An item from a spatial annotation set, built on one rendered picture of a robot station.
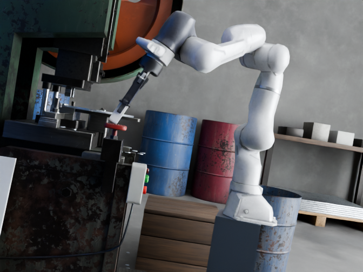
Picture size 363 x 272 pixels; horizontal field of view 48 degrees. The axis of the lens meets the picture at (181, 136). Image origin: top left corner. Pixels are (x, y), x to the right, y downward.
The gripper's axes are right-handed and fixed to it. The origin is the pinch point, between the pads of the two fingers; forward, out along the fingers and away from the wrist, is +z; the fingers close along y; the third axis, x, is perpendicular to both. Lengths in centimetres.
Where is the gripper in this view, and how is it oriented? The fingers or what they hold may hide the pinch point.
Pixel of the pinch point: (118, 113)
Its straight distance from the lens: 131.7
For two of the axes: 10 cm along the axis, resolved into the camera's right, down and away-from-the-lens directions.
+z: -5.7, 8.2, -0.1
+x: -8.2, -5.6, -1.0
